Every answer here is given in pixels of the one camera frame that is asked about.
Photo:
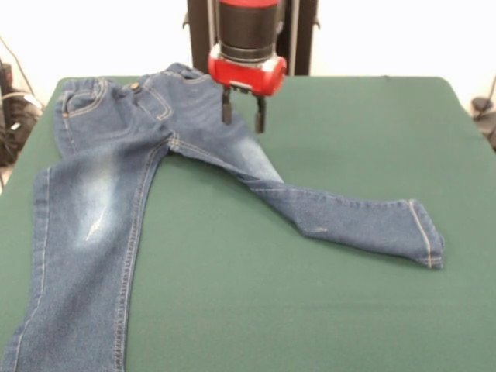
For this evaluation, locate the black metal column stand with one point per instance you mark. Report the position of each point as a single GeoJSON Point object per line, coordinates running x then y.
{"type": "Point", "coordinates": [302, 38]}

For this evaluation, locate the black round plug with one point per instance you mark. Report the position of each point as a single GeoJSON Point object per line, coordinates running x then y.
{"type": "Point", "coordinates": [480, 104]}

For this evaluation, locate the black upright power strip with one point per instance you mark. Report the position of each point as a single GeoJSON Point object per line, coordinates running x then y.
{"type": "Point", "coordinates": [6, 77]}

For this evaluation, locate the blue denim jeans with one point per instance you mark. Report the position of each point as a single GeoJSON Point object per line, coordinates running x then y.
{"type": "Point", "coordinates": [97, 193]}

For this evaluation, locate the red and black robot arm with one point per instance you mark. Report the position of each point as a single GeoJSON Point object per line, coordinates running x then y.
{"type": "Point", "coordinates": [248, 27]}

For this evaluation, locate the dark green table cloth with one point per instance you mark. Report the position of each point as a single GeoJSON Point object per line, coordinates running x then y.
{"type": "Point", "coordinates": [310, 310]}

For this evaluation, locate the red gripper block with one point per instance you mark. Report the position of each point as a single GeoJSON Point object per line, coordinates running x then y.
{"type": "Point", "coordinates": [248, 75]}

